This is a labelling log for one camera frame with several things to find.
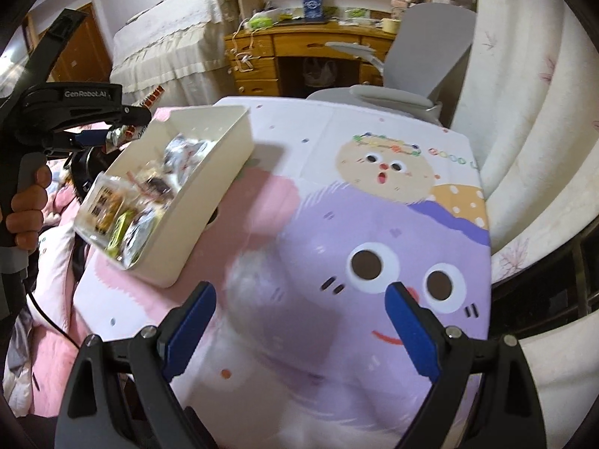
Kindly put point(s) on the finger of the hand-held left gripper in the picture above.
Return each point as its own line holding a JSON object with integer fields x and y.
{"x": 131, "y": 113}
{"x": 89, "y": 140}

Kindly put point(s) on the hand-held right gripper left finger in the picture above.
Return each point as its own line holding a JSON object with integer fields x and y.
{"x": 192, "y": 332}

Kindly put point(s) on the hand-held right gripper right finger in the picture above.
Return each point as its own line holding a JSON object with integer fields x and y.
{"x": 412, "y": 332}

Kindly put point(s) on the red-edged nut bar packet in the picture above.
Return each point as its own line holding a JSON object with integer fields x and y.
{"x": 126, "y": 134}

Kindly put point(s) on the clear orange puff packet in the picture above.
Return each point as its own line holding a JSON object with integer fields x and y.
{"x": 100, "y": 206}

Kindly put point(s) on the dark seed bar packet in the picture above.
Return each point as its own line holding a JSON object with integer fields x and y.
{"x": 157, "y": 187}

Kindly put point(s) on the green snack packet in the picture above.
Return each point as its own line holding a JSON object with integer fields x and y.
{"x": 119, "y": 231}

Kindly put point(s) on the white plastic bin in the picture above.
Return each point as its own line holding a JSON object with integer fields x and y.
{"x": 210, "y": 182}

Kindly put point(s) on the brown white snack packet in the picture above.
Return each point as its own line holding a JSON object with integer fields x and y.
{"x": 142, "y": 234}

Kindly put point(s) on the person's left hand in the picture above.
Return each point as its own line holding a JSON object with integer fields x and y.
{"x": 30, "y": 215}

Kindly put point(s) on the black headphones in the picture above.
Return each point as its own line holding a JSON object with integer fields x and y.
{"x": 86, "y": 168}

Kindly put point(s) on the wooden cabinet door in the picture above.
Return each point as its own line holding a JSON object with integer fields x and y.
{"x": 89, "y": 51}

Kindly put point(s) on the grey snack packet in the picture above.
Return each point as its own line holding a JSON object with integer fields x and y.
{"x": 185, "y": 149}

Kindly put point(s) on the white lace cover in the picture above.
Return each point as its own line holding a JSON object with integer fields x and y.
{"x": 173, "y": 46}

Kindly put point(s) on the pink blanket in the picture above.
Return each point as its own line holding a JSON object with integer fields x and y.
{"x": 47, "y": 369}

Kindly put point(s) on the green pouch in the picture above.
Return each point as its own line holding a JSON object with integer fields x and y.
{"x": 259, "y": 22}

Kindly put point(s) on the wooden desk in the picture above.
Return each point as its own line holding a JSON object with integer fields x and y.
{"x": 299, "y": 44}

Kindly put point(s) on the white plastic bag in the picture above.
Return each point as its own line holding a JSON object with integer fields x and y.
{"x": 320, "y": 72}

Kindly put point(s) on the white floral quilt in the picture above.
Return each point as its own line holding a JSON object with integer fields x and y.
{"x": 538, "y": 126}

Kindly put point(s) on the tape roll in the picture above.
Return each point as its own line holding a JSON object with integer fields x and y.
{"x": 390, "y": 25}

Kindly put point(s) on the grey office chair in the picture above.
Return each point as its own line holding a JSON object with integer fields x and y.
{"x": 430, "y": 46}

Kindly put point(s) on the black metal frame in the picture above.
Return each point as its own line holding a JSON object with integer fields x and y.
{"x": 582, "y": 280}

